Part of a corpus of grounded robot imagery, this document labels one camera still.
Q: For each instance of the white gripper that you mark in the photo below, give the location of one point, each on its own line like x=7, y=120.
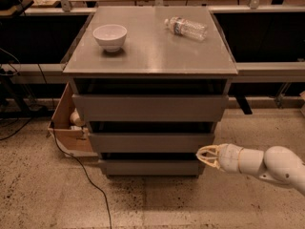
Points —
x=231, y=158

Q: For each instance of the grey drawer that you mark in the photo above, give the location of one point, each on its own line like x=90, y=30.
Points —
x=150, y=164
x=150, y=107
x=150, y=137

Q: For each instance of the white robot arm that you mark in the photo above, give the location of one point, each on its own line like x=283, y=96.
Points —
x=277, y=165

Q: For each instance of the grey drawer cabinet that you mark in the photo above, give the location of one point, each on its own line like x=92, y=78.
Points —
x=151, y=83

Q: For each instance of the grey bottom drawer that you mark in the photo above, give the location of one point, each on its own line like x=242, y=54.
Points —
x=150, y=164

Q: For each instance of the grey top drawer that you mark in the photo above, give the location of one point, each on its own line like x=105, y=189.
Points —
x=150, y=107

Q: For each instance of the clear plastic water bottle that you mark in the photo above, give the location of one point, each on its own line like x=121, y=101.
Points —
x=183, y=27

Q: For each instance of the brown cardboard box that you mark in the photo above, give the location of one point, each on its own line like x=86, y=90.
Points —
x=71, y=139

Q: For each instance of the white cup in box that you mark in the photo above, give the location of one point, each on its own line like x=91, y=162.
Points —
x=76, y=120

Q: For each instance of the white ceramic bowl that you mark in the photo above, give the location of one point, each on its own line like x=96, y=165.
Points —
x=110, y=37

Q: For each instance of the grey metal rail barrier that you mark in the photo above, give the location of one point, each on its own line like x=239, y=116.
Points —
x=266, y=44

